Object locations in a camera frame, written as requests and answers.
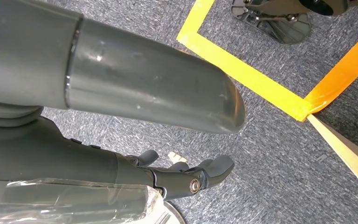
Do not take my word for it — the orange floor tape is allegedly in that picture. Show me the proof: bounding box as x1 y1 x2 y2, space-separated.
304 23 358 115

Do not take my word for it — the yellow floor tape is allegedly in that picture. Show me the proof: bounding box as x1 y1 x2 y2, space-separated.
176 0 314 122

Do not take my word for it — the clear plastic film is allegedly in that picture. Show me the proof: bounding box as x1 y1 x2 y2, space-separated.
0 171 165 224

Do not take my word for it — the pale paper scrap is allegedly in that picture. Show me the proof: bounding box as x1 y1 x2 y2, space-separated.
167 151 188 164

